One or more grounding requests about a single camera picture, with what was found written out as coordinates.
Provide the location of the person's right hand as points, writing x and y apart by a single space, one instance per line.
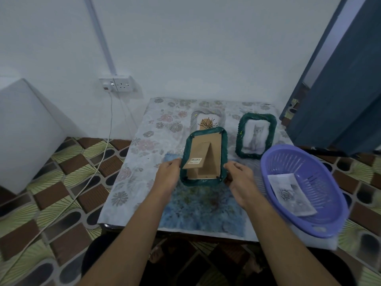
244 184

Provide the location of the person's left hand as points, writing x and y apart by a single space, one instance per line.
165 180

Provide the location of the person's left thumb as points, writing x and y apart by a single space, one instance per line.
173 162

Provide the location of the person's right thumb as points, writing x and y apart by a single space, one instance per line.
232 165

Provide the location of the green woven frame cardboard back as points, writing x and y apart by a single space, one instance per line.
218 139

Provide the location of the person's left forearm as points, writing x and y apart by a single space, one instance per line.
128 244

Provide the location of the person's right forearm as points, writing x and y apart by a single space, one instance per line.
285 247

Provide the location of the floral tablecloth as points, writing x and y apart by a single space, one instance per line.
143 151

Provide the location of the blue fuzzy mat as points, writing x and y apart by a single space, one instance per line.
202 205

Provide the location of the printed paper sheet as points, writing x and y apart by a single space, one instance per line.
293 195

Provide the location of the purple plastic colander basket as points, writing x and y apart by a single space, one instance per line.
324 175

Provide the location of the white charger plug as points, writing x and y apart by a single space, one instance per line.
108 85

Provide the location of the person's left leg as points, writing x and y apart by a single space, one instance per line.
96 253

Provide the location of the person's leg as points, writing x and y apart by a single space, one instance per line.
96 253
339 268

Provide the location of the person's right leg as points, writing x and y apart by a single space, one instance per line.
339 268

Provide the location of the white cabinet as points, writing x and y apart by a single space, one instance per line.
26 131

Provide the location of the green woven frame cat photo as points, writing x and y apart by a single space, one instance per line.
256 136

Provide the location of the silver woven picture frame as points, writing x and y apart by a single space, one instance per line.
196 117

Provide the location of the white wall socket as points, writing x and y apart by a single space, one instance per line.
120 83

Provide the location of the blue door frame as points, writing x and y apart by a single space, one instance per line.
315 53

